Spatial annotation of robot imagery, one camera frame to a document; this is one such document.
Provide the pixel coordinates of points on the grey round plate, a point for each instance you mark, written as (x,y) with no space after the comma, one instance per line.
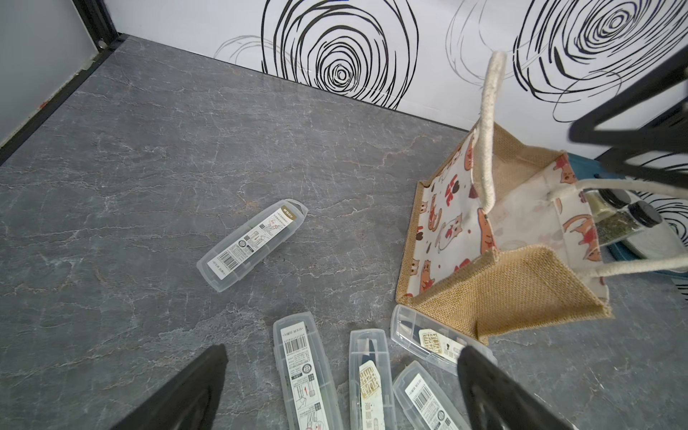
(656,239)

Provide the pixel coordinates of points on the clear long compass case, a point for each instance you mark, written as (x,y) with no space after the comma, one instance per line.
(307,383)

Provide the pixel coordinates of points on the clear compass case by bag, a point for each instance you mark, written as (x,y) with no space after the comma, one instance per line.
(431,341)

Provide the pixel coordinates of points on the teal rectangular tray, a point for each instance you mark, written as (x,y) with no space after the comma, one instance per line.
(585,168)

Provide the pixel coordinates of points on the spice jar pale contents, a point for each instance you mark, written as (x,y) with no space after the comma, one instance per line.
(606,202)

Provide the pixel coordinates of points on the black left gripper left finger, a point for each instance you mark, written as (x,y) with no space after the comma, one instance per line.
(189,400)

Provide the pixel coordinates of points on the burlap canvas cat bag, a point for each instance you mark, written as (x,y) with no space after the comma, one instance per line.
(502,237)

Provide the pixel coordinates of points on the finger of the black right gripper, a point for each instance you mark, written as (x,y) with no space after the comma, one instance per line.
(658,159)
(625,119)

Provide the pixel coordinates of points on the spice jar green herbs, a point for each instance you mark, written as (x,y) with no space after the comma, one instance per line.
(632,219)

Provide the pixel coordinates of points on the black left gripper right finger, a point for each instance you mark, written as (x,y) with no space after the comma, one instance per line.
(494,401)

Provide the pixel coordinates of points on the black corner frame post left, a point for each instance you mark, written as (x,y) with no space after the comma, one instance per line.
(99,25)

